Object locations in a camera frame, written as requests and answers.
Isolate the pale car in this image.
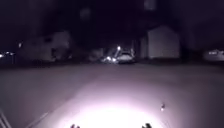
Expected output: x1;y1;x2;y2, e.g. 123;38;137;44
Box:
115;51;136;64

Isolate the grey asphalt road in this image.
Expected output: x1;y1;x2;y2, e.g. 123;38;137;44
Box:
0;61;224;128

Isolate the pale gabled building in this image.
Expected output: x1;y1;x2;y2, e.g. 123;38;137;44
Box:
139;25;182;60

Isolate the pale low building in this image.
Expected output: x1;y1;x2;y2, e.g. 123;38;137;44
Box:
16;30;74;63

